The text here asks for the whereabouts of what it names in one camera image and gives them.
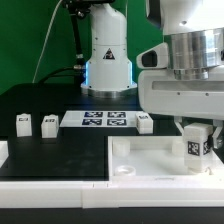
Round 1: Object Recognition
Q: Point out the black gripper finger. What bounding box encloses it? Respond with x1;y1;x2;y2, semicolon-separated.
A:
174;116;184;135
212;120;224;149

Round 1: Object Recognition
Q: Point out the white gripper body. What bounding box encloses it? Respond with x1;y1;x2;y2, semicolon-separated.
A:
136;43;224;120

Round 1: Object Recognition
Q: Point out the white square tabletop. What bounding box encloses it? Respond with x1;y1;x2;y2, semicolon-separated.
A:
108;136;224;183

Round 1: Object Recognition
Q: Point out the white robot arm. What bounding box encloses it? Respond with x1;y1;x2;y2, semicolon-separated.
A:
81;0;224;148

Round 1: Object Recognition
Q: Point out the white fiducial marker sheet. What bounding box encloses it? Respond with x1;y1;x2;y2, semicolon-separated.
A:
60;111;136;128

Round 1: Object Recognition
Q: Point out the white obstacle wall front bar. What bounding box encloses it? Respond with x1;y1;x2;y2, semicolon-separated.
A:
0;179;224;209

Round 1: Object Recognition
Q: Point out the black cable bundle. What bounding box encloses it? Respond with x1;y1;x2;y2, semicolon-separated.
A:
38;0;101;84

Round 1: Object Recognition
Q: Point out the white thin cable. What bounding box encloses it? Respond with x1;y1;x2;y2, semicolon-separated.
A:
31;0;64;84

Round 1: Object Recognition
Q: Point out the white obstacle wall left piece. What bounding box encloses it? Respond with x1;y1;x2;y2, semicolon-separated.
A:
0;141;8;168

